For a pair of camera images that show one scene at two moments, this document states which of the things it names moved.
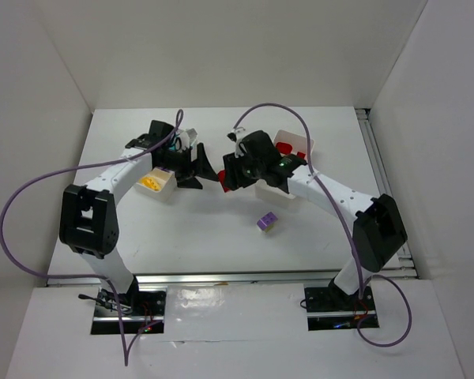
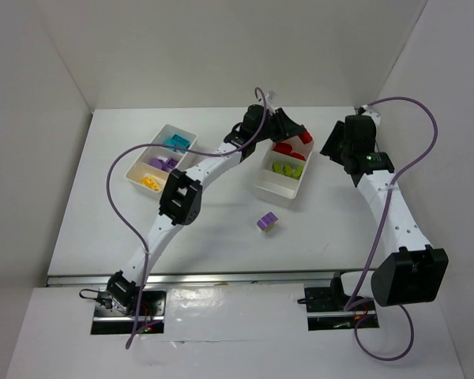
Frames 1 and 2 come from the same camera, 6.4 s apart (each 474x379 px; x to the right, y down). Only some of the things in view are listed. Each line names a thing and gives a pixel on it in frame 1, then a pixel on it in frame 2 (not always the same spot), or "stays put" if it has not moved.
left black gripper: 194,165 → 283,124
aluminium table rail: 228,281 stays put
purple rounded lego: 267,222 stays put
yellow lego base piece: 152,182 stays put
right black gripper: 232,170 → 336,143
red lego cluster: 221,176 → 305,136
